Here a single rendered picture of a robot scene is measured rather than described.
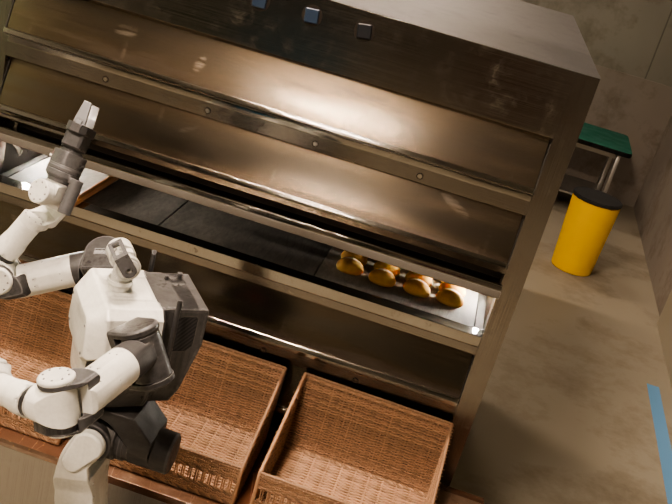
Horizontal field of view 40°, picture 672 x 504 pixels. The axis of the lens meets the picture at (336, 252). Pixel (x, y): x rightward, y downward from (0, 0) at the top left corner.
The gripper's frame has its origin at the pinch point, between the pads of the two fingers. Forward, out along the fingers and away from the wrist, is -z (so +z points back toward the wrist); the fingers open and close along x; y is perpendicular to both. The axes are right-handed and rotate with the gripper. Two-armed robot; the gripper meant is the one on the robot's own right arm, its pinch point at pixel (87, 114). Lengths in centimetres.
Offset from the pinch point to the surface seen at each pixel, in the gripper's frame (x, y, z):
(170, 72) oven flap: -55, -4, -25
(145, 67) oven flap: -56, 5, -24
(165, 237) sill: -77, -19, 26
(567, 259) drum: -489, -258, -63
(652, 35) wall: -670, -297, -321
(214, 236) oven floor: -86, -34, 19
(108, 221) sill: -80, 1, 28
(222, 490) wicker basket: -47, -71, 91
